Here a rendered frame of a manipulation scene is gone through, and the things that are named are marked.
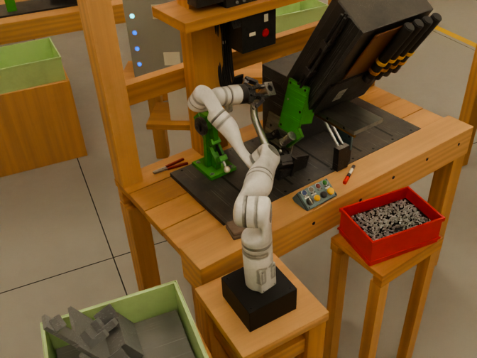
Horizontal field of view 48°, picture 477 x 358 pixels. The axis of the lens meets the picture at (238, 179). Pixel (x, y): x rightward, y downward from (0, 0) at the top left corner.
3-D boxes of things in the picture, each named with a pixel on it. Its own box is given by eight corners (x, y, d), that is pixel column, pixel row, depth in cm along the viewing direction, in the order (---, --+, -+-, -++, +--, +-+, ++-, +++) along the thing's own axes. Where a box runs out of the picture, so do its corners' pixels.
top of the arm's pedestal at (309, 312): (329, 319, 171) (329, 312, 169) (243, 366, 158) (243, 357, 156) (273, 260, 194) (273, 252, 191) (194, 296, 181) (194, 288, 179)
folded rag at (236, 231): (250, 220, 198) (250, 214, 197) (259, 233, 192) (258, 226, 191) (225, 227, 195) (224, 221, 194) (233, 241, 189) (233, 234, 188)
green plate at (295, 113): (310, 136, 217) (323, 87, 207) (295, 137, 212) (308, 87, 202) (292, 124, 224) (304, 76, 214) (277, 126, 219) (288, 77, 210)
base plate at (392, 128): (420, 131, 248) (421, 128, 247) (226, 228, 198) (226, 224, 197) (355, 99, 276) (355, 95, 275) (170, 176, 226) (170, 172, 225)
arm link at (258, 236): (272, 189, 151) (274, 234, 162) (239, 188, 153) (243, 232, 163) (270, 210, 144) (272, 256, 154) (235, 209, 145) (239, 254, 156)
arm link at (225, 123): (214, 124, 196) (228, 108, 193) (265, 175, 196) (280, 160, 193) (206, 129, 187) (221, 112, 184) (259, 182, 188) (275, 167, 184)
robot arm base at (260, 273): (280, 280, 167) (278, 241, 157) (258, 296, 163) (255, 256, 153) (260, 265, 173) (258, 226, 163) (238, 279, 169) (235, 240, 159)
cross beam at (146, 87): (355, 30, 272) (357, 13, 266) (123, 108, 213) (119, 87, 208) (348, 28, 275) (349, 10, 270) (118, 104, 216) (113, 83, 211)
